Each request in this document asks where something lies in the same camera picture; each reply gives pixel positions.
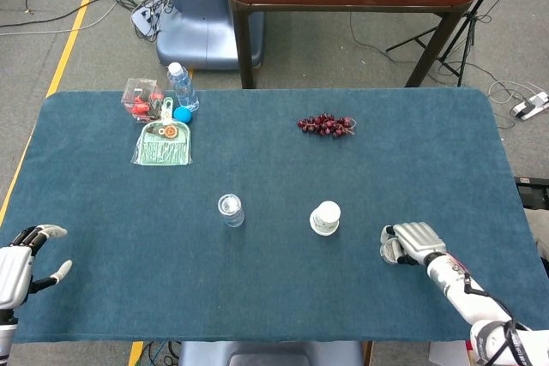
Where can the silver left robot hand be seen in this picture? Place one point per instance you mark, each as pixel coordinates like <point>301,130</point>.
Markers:
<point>15,265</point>

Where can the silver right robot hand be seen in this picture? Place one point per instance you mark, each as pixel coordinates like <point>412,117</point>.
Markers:
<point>418,239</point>

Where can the small transparent paper clip box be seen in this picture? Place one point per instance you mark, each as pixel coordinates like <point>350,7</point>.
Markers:
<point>390,250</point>

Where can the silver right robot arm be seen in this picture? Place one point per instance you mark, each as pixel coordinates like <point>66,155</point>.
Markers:
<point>472,297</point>

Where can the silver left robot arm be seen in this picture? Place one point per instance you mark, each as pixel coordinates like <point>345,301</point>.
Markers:
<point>6,334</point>

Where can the white floral paper cup stack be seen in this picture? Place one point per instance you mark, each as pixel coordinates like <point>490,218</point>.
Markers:
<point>325,218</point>

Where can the clear box with red toys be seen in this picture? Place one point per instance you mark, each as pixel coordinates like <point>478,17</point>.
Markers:
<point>141,98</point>

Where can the clear plastic water bottle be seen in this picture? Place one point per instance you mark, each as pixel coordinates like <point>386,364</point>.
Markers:
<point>182,85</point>

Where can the red artificial grape bunch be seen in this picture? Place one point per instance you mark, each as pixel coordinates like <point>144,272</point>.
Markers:
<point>327,125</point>

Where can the blue table cloth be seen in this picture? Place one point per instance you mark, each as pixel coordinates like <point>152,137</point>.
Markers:
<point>274,280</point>

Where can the blue grey robot body base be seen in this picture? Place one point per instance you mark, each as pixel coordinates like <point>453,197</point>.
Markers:
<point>270,354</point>

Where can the green dustpan brush set packaged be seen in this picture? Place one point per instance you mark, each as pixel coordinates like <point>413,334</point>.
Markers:
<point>165,149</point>

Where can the transparent cylinder blue label container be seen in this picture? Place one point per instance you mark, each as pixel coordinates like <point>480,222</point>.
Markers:
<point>231,210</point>

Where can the orange round disc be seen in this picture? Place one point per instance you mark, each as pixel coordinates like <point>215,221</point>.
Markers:
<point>171,131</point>

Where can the blue ball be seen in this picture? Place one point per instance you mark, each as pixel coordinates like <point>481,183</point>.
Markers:
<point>182,115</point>

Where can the black tripod stand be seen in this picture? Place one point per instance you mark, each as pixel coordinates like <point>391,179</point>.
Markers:
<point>467,19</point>

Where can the white power strip with plugs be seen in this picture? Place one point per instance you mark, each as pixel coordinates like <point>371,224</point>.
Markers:
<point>146,19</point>

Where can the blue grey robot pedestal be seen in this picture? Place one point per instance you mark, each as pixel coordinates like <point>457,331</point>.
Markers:
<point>201,19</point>

